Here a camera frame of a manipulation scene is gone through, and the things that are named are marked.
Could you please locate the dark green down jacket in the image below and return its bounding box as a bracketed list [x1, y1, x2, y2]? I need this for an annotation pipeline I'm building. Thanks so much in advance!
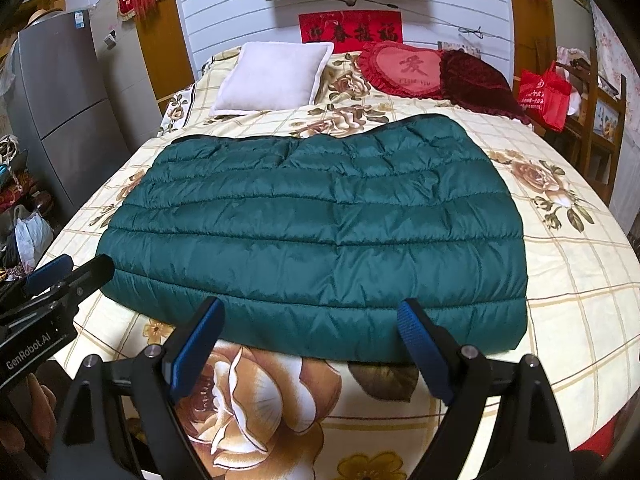
[98, 114, 527, 363]

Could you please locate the person's left hand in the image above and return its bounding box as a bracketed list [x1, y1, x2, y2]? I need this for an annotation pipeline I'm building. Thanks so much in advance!
[1, 373, 56, 454]

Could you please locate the white plastic bag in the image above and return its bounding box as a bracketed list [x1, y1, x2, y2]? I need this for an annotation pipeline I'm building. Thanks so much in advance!
[13, 205, 53, 274]

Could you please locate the grey refrigerator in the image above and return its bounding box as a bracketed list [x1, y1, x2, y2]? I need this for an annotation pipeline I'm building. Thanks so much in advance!
[4, 10, 130, 222]

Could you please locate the wooden chair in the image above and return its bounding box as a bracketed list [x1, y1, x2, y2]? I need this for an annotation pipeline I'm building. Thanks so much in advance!
[558, 48, 627, 206]

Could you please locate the red shopping bag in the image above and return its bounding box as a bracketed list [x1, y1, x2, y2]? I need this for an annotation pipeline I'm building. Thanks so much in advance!
[518, 62, 572, 132]

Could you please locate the dark red velvet cushion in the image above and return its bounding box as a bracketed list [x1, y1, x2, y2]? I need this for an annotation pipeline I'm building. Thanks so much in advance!
[440, 50, 530, 125]

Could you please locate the red heart-shaped cushion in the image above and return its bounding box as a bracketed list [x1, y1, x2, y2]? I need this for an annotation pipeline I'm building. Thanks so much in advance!
[358, 41, 446, 100]

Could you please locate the white square pillow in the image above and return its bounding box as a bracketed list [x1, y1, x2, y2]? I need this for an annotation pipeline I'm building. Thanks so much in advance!
[209, 41, 334, 116]

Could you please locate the red banner with characters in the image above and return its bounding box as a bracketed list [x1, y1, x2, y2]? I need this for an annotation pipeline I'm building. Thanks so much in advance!
[298, 10, 402, 53]

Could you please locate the black cable on wall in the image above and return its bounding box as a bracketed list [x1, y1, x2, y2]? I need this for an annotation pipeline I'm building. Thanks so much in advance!
[314, 0, 514, 44]

